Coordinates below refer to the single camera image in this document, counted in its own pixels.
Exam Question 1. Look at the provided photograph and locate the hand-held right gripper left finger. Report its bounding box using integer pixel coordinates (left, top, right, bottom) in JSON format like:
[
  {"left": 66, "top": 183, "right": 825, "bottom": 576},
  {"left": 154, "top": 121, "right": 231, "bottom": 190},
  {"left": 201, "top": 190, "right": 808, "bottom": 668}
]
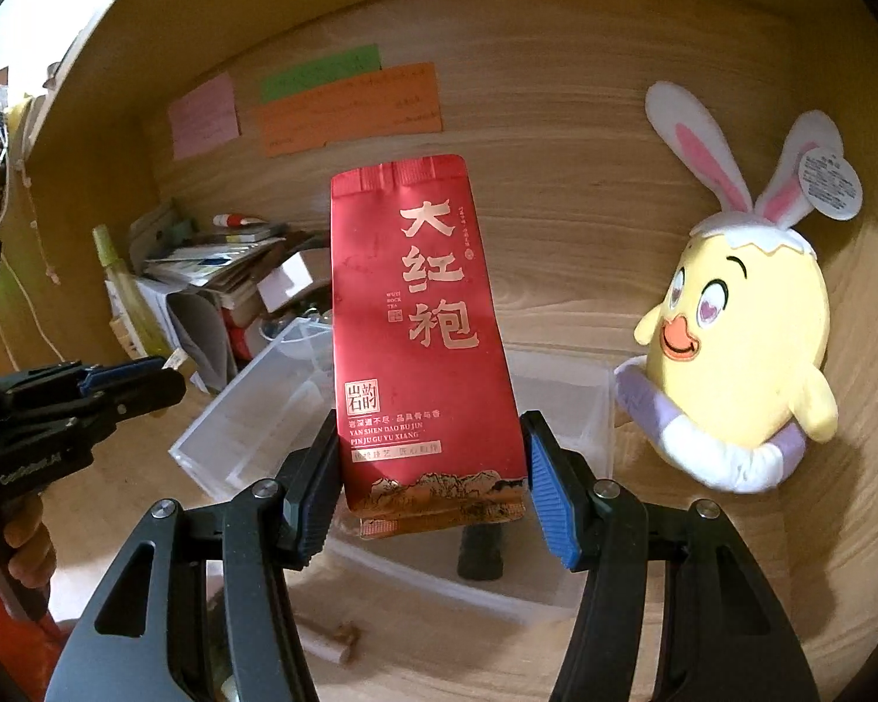
[{"left": 44, "top": 409, "right": 345, "bottom": 702}]

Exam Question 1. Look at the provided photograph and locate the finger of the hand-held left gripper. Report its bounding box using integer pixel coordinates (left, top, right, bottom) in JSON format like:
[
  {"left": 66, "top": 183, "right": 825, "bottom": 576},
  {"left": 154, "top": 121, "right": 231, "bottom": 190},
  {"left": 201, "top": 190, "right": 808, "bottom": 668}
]
[
  {"left": 15, "top": 369, "right": 187, "bottom": 449},
  {"left": 0, "top": 357, "right": 171, "bottom": 400}
]

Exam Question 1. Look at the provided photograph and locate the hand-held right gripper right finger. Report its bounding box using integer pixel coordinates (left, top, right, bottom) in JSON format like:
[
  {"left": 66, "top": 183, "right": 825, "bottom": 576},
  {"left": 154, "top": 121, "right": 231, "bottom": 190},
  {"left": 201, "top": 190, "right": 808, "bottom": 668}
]
[{"left": 519, "top": 409, "right": 824, "bottom": 702}]

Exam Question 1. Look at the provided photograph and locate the clear plastic box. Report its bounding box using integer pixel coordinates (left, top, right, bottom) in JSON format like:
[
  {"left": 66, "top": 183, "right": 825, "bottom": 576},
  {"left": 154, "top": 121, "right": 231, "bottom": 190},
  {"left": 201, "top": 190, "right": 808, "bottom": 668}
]
[{"left": 168, "top": 318, "right": 619, "bottom": 611}]

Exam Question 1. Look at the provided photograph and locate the red tea packet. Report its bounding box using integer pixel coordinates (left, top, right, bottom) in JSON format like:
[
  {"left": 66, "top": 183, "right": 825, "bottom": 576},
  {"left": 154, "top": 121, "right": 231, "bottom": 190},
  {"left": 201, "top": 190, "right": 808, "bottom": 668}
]
[{"left": 329, "top": 153, "right": 531, "bottom": 538}]

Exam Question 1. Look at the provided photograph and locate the person's left forearm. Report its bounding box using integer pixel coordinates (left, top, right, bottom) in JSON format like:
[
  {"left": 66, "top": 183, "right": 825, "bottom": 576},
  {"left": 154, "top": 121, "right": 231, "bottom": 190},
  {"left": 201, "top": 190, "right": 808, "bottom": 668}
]
[{"left": 0, "top": 548, "right": 63, "bottom": 648}]

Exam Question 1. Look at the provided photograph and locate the person's left hand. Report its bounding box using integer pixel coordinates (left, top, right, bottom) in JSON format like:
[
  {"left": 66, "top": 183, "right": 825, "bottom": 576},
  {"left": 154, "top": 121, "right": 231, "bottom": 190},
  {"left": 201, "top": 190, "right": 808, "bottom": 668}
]
[{"left": 0, "top": 495, "right": 61, "bottom": 601}]

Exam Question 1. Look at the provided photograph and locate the green plastic bottle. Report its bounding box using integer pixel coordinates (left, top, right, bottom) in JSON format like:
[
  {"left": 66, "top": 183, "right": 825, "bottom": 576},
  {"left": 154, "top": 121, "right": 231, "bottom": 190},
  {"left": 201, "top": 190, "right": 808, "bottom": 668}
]
[{"left": 91, "top": 225, "right": 169, "bottom": 359}]

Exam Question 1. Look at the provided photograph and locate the white paper stick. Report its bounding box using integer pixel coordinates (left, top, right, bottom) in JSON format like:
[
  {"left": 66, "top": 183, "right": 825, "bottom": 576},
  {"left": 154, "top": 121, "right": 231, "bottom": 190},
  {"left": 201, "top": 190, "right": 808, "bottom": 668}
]
[{"left": 303, "top": 621, "right": 348, "bottom": 663}]

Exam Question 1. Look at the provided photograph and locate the stack of books and papers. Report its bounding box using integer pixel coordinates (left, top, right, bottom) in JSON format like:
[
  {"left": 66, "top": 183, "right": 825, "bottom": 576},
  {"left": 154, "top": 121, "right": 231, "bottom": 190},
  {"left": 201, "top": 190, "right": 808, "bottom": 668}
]
[{"left": 128, "top": 205, "right": 315, "bottom": 308}]

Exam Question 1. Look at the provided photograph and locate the white cardboard box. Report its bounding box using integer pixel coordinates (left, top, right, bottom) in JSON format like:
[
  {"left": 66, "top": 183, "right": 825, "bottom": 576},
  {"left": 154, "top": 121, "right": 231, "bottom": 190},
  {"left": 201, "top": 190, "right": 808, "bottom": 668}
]
[{"left": 256, "top": 249, "right": 334, "bottom": 312}]

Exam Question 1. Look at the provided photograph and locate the yellow chick plush toy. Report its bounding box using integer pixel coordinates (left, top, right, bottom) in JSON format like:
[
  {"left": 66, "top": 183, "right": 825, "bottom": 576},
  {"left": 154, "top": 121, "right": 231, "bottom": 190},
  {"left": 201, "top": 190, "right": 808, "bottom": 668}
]
[{"left": 613, "top": 80, "right": 865, "bottom": 494}]

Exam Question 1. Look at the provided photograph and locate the pink sticky note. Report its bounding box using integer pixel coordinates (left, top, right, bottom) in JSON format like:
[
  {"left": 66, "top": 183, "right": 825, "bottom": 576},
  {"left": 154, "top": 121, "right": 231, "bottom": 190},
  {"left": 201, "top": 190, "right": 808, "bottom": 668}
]
[{"left": 167, "top": 73, "right": 241, "bottom": 160}]

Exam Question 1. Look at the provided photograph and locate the orange sticky note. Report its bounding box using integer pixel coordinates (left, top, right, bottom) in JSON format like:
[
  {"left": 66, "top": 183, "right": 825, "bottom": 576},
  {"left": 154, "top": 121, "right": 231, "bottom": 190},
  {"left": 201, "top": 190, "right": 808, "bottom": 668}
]
[{"left": 255, "top": 62, "right": 444, "bottom": 158}]

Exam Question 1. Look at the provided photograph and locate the green sticky note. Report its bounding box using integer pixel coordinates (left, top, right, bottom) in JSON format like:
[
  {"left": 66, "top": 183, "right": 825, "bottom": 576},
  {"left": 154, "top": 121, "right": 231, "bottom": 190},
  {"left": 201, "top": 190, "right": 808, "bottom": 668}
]
[{"left": 258, "top": 44, "right": 383, "bottom": 105}]

